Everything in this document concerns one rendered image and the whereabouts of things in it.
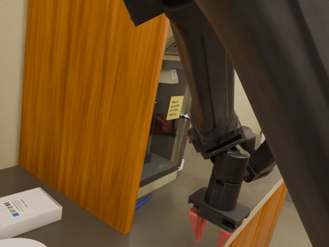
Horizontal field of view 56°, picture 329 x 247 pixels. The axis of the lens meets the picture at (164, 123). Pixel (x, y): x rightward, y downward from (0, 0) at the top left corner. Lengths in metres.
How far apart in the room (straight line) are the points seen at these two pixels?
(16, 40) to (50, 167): 0.41
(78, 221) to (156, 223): 0.22
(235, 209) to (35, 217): 0.49
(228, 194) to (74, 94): 0.52
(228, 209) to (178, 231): 0.37
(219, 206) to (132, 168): 0.29
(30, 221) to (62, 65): 0.42
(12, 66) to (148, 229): 0.65
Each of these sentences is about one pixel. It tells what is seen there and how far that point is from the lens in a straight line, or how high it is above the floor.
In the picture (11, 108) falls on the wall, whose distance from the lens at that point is 1.13.
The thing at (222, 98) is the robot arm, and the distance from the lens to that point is 0.37.
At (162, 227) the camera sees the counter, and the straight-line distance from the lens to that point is 0.93.
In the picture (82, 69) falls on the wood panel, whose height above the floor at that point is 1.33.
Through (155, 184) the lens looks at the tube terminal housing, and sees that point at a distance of 1.09.
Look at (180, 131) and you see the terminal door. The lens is 1.07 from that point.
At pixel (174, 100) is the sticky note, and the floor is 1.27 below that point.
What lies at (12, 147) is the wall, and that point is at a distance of 1.19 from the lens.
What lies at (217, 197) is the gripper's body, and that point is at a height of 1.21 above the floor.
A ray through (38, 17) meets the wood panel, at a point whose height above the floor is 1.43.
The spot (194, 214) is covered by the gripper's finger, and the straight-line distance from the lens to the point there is 0.60.
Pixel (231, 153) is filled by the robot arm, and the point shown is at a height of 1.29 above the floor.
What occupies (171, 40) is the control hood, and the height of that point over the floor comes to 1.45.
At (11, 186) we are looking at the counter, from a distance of 1.05.
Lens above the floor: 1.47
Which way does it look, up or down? 16 degrees down
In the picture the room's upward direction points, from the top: 11 degrees clockwise
